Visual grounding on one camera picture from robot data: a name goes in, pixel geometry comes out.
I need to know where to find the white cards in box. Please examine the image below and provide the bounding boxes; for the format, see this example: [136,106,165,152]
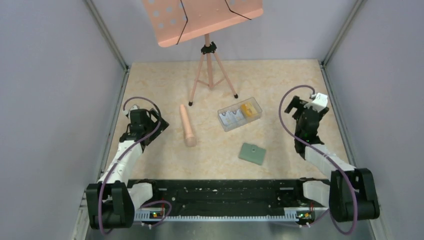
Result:
[219,109,245,127]

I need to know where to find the green leather card holder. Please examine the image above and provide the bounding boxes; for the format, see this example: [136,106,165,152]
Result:
[238,142,266,166]

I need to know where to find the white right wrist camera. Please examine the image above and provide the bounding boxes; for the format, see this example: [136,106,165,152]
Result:
[309,92,329,112]

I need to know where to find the yellow card in box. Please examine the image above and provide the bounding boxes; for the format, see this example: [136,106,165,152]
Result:
[240,102,258,118]

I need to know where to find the clear plastic card box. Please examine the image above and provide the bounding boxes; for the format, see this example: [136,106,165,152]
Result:
[217,97,263,132]

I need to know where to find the pink music stand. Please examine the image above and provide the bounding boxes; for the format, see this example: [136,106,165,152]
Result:
[142,0,264,106]

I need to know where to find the aluminium front rail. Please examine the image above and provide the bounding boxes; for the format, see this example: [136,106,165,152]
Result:
[133,207,325,223]

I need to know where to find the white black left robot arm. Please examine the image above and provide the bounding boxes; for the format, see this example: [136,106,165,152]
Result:
[85,105,169,231]

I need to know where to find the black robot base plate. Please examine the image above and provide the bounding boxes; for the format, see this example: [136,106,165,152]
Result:
[128,179,322,220]

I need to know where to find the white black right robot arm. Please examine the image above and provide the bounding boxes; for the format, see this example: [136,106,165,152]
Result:
[284,93,381,223]

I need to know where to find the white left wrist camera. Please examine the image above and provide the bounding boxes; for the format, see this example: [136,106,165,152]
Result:
[122,104,140,118]

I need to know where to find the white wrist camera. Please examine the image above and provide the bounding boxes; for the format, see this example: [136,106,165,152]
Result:
[309,92,329,112]
[122,104,140,118]

